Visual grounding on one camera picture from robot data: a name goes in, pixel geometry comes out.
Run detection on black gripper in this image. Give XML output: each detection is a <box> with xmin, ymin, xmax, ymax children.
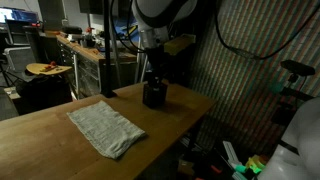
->
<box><xmin>145</xmin><ymin>45</ymin><xmax>170</xmax><ymax>89</ymax></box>

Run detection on grey knitted towel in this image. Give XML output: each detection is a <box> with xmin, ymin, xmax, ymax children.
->
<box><xmin>66</xmin><ymin>99</ymin><xmax>147</xmax><ymax>160</ymax></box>

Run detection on black mesh box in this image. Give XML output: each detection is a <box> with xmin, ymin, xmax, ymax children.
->
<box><xmin>142</xmin><ymin>81</ymin><xmax>169</xmax><ymax>110</ymax></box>

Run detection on small brown cardboard box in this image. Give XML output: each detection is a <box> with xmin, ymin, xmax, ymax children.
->
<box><xmin>176</xmin><ymin>159</ymin><xmax>196</xmax><ymax>178</ymax></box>

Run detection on aluminium strut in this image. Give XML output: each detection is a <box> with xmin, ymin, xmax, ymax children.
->
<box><xmin>108</xmin><ymin>19</ymin><xmax>123</xmax><ymax>88</ymax></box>

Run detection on black vertical pole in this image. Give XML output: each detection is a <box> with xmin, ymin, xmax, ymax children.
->
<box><xmin>101</xmin><ymin>0</ymin><xmax>118</xmax><ymax>99</ymax></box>

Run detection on blue panel with yellow tool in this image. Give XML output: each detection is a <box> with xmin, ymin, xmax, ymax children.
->
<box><xmin>112</xmin><ymin>14</ymin><xmax>140</xmax><ymax>43</ymax></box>

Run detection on wooden workbench with drawers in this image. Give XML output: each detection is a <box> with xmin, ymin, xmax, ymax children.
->
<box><xmin>55</xmin><ymin>34</ymin><xmax>138</xmax><ymax>100</ymax></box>

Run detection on black case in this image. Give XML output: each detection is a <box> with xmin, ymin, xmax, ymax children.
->
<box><xmin>60</xmin><ymin>25</ymin><xmax>84</xmax><ymax>36</ymax></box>

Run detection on white plastic strip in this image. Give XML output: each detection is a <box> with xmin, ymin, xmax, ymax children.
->
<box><xmin>222</xmin><ymin>140</ymin><xmax>240</xmax><ymax>165</ymax></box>

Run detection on red items on stool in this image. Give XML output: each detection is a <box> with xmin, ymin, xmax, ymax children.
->
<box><xmin>39</xmin><ymin>60</ymin><xmax>58</xmax><ymax>73</ymax></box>

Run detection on dark high-backed chair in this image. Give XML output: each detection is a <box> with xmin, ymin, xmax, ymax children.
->
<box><xmin>24</xmin><ymin>26</ymin><xmax>62</xmax><ymax>65</ymax></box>

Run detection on round wooden stool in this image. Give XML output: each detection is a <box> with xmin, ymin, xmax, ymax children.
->
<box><xmin>25</xmin><ymin>61</ymin><xmax>73</xmax><ymax>77</ymax></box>

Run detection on green and yellow toy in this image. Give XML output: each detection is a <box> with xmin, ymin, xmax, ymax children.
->
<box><xmin>233</xmin><ymin>154</ymin><xmax>270</xmax><ymax>176</ymax></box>

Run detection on flat cardboard piece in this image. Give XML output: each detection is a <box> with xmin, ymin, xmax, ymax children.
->
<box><xmin>3</xmin><ymin>86</ymin><xmax>22</xmax><ymax>101</ymax></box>

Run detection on black office chair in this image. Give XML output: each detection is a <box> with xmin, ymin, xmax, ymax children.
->
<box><xmin>2</xmin><ymin>18</ymin><xmax>33</xmax><ymax>72</ymax></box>

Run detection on monitor with blue screen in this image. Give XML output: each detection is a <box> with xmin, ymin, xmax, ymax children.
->
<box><xmin>0</xmin><ymin>7</ymin><xmax>40</xmax><ymax>24</ymax></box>

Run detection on black camera on stand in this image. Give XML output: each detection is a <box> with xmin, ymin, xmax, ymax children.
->
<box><xmin>279</xmin><ymin>59</ymin><xmax>317</xmax><ymax>84</ymax></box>

